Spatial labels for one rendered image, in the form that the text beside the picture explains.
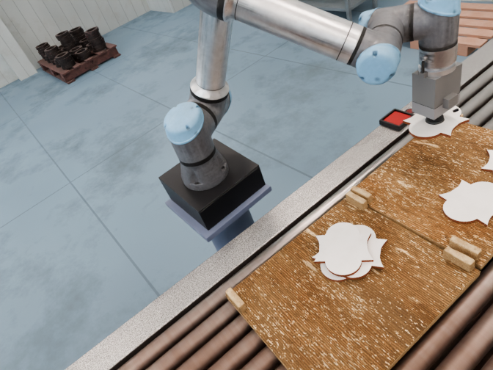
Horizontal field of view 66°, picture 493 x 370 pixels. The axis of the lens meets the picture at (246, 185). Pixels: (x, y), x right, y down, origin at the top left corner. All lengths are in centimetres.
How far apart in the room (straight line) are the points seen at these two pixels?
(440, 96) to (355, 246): 39
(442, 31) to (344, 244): 48
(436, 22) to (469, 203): 40
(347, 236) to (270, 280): 21
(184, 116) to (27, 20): 668
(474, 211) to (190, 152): 72
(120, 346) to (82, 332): 144
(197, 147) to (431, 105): 60
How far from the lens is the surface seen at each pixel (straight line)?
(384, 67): 77
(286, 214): 105
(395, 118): 130
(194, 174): 114
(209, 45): 103
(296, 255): 93
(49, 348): 252
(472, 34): 374
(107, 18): 799
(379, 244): 90
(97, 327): 239
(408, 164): 111
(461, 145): 117
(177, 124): 106
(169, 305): 99
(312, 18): 79
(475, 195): 102
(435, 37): 91
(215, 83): 110
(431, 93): 96
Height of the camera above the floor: 166
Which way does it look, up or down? 39 degrees down
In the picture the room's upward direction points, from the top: 21 degrees counter-clockwise
